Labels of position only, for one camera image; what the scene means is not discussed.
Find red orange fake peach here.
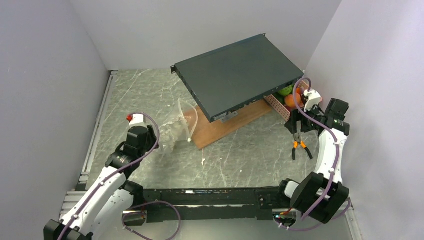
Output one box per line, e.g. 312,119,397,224
284,93,302,108

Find bumpy green fake fruit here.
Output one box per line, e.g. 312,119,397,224
277,85,294,97

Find clear zip top bag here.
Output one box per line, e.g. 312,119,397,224
158,99,199,155

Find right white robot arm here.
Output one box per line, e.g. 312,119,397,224
275,98,350,224

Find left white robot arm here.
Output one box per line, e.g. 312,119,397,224
43,125,159,240

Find pink perforated plastic tray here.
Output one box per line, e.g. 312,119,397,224
264,80,309,122

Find brown wooden board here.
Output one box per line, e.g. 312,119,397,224
184,100,272,150

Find dark rack server chassis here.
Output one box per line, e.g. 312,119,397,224
170,33,304,123

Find orange handled pliers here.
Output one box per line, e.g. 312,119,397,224
291,130,314,161

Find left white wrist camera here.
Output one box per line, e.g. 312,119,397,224
126,113,147,128

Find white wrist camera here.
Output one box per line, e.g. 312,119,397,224
303,89,322,113
126,113,147,128

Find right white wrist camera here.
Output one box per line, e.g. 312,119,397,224
303,89,322,113

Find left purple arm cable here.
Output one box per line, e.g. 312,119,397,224
56,112,161,240

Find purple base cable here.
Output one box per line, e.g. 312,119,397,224
121,200,182,240

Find aluminium frame rail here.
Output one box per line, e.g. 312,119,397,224
52,190,117,240

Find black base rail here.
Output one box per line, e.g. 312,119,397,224
123,186,290,226

